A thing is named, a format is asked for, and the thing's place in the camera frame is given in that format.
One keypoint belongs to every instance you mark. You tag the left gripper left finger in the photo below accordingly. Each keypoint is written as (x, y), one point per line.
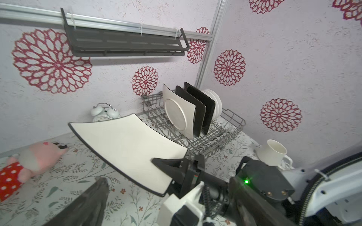
(88, 209)

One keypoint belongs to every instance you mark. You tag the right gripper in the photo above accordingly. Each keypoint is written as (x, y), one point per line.
(187, 174)

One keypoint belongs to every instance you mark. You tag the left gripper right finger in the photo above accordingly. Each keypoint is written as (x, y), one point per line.
(248, 208)

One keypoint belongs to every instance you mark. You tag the white square plate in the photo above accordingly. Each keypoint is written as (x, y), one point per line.
(179, 112)
(128, 145)

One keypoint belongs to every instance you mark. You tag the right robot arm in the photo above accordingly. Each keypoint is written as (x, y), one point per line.
(260, 195)

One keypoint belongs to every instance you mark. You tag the white ceramic mug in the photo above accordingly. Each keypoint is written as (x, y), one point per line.
(273, 153)

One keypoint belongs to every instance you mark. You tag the black square plate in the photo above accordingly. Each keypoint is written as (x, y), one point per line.
(210, 106)
(195, 108)

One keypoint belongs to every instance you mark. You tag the pink plush toy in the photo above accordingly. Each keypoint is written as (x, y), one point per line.
(32, 161)

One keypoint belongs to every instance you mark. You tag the white round plate one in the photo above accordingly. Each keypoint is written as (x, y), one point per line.
(213, 97)

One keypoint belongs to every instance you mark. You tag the white round plate two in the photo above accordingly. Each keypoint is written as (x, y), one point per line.
(218, 100)

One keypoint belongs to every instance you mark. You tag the white alarm clock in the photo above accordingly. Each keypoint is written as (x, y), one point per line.
(104, 112)

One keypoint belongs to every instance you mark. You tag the grey wire dish rack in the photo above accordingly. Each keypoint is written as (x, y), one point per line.
(221, 131)

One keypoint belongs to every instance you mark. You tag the grey wall shelf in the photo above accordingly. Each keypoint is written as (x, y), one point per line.
(95, 42)

